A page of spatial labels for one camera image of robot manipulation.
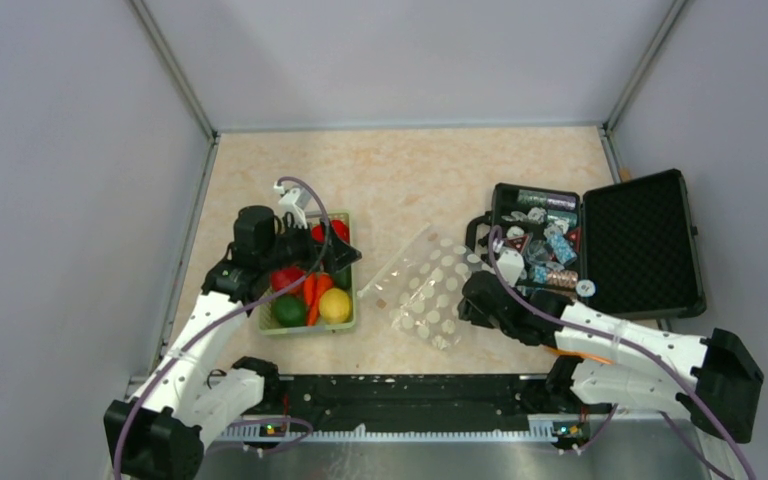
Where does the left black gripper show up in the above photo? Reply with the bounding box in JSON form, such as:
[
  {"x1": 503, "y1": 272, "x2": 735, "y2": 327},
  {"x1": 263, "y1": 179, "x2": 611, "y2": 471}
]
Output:
[{"x1": 261, "y1": 215, "x2": 361, "y2": 273}]

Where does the yellow lemon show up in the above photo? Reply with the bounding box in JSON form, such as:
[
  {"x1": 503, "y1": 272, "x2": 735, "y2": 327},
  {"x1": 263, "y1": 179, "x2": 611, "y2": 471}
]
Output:
[{"x1": 320, "y1": 288, "x2": 352, "y2": 325}]

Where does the green perforated plastic basket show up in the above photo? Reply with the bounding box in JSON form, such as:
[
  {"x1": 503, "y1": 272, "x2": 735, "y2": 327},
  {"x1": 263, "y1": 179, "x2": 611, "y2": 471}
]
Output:
[{"x1": 256, "y1": 210, "x2": 358, "y2": 337}]

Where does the clear polka dot zip bag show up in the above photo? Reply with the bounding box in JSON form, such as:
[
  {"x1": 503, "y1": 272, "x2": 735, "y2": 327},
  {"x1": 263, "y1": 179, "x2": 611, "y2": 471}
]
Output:
[{"x1": 358, "y1": 224, "x2": 489, "y2": 351}]

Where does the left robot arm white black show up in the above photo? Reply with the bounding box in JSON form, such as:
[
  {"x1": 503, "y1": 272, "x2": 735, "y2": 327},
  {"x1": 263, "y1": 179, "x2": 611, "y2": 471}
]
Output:
[{"x1": 103, "y1": 205, "x2": 362, "y2": 479}]

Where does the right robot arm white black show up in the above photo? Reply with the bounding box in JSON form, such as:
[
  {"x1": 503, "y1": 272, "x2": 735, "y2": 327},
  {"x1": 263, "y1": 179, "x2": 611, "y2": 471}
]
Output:
[{"x1": 458, "y1": 271, "x2": 764, "y2": 444}]

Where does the dark green avocado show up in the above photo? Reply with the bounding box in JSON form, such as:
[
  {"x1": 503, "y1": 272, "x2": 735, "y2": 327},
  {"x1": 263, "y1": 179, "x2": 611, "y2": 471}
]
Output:
[{"x1": 330, "y1": 266, "x2": 352, "y2": 291}]

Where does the lower orange carrot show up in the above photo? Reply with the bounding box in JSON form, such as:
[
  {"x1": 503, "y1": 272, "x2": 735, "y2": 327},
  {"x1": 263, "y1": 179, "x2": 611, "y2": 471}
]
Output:
[{"x1": 306, "y1": 273, "x2": 335, "y2": 327}]

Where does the orange carrot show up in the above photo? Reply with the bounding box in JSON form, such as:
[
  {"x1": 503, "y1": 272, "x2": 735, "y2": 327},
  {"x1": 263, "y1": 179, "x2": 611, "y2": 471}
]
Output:
[
  {"x1": 302, "y1": 273, "x2": 317, "y2": 307},
  {"x1": 306, "y1": 273, "x2": 335, "y2": 327}
]

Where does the red bell pepper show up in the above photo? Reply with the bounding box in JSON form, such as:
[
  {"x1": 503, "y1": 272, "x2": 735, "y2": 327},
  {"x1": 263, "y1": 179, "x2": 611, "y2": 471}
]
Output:
[{"x1": 311, "y1": 219, "x2": 350, "y2": 244}]

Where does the upper orange carrot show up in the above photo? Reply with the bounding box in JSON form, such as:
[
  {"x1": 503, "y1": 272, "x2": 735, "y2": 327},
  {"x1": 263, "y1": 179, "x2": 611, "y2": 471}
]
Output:
[{"x1": 302, "y1": 273, "x2": 317, "y2": 307}]

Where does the red apple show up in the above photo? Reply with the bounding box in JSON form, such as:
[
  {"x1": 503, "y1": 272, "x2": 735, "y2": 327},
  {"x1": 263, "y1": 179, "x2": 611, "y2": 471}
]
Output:
[{"x1": 269, "y1": 266, "x2": 305, "y2": 292}]

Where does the black case with poker chips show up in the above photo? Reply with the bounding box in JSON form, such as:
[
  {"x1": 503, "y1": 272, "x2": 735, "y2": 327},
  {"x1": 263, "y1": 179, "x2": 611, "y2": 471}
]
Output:
[{"x1": 465, "y1": 169, "x2": 707, "y2": 320}]

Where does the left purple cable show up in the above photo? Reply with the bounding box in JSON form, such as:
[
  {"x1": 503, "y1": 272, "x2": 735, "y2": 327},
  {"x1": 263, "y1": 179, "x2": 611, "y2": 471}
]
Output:
[{"x1": 110, "y1": 176, "x2": 332, "y2": 480}]

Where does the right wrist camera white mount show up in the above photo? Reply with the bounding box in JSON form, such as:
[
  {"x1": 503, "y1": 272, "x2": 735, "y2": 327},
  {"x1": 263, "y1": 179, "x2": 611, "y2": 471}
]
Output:
[{"x1": 495, "y1": 247, "x2": 526, "y2": 287}]

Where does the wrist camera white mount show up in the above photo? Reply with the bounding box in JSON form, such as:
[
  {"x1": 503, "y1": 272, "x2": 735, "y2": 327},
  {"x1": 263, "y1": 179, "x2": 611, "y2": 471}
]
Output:
[
  {"x1": 273, "y1": 183, "x2": 311, "y2": 228},
  {"x1": 495, "y1": 247, "x2": 526, "y2": 287}
]

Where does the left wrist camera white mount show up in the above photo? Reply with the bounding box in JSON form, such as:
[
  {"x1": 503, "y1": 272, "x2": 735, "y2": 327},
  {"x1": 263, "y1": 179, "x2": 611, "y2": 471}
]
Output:
[{"x1": 273, "y1": 183, "x2": 311, "y2": 228}]

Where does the orange handled tool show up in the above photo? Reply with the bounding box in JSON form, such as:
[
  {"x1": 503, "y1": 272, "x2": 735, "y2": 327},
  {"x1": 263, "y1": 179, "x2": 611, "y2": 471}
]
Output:
[{"x1": 544, "y1": 346, "x2": 613, "y2": 365}]

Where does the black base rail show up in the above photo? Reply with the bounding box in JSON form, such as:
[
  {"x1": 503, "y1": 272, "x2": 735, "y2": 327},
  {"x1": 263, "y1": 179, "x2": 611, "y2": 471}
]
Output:
[{"x1": 242, "y1": 374, "x2": 598, "y2": 434}]

